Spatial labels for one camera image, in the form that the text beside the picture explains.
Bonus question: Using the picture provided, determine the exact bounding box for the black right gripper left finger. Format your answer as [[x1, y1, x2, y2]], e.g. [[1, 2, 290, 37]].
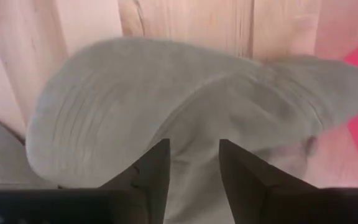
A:
[[99, 138, 171, 224]]

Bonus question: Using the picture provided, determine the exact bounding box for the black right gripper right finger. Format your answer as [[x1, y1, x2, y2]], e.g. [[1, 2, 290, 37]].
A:
[[218, 138, 319, 224]]

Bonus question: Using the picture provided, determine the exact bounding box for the grey-green cap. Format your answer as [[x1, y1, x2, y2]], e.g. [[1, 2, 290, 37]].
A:
[[25, 36, 358, 224]]

